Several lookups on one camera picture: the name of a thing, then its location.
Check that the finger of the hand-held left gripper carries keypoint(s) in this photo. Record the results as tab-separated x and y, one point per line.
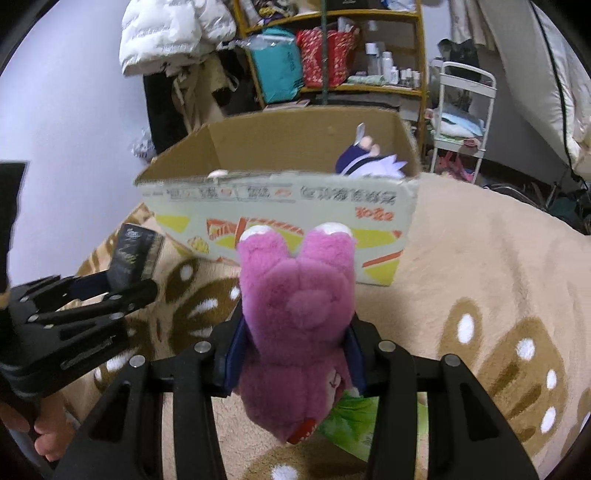
51	285
115	299

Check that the teal bag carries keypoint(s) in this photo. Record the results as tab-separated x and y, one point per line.
277	69

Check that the small black packet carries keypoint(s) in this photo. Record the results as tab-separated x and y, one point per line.
134	258

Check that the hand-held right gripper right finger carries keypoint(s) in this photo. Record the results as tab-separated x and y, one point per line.
356	360

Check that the pale curtain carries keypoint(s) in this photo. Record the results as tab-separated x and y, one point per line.
466	21

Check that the black bag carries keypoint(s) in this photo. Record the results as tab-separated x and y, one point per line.
461	50

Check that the white puffer jacket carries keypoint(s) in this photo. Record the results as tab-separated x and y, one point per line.
161	32

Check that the red patterned bag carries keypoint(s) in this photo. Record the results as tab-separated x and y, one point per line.
318	60

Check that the printed cardboard box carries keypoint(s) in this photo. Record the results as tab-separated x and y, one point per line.
300	203

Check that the pink plush toy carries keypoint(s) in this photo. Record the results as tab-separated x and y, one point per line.
295	323

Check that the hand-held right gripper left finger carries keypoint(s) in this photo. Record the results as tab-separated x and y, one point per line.
232	369

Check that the white trolley cart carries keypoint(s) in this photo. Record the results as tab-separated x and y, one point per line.
466	69

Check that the purple white plush doll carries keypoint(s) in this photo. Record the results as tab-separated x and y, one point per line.
369	166

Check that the clear plastic bag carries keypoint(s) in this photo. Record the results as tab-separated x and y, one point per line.
143	147

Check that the light green cloth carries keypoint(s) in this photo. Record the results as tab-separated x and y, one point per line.
367	81

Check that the cream padded chair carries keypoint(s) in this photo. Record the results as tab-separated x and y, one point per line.
531	69

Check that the light blue cloth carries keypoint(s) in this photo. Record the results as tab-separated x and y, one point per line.
461	122

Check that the beige printed blanket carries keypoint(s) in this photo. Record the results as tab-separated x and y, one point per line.
485	258

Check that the person's left hand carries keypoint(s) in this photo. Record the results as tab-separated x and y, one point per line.
46	438

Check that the green pole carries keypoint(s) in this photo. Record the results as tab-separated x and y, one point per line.
326	55

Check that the green tissue packet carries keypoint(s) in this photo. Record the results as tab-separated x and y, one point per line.
351	424

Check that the dark hanging garment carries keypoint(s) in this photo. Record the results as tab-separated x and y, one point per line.
161	110

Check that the row of white cosmetic bottles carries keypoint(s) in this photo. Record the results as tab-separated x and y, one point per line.
385	62

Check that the beige coat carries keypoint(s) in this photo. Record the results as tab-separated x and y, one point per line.
203	101

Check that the pink white soft toy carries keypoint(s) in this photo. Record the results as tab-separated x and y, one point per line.
217	174

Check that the pile of pink toys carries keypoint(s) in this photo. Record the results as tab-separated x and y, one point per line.
455	166

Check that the wooden shelf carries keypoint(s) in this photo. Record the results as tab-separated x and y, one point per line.
364	90

